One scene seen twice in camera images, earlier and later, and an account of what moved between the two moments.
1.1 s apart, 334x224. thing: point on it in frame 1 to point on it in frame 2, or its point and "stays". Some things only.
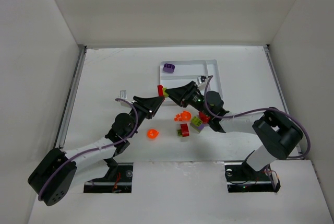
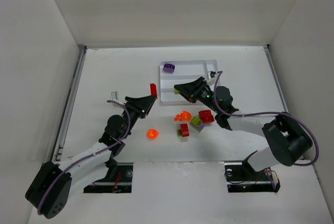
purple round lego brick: x=168 y=68 stays
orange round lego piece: x=152 y=133 stays
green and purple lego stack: x=197 y=123 stays
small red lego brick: x=160 y=89 to x=153 y=90
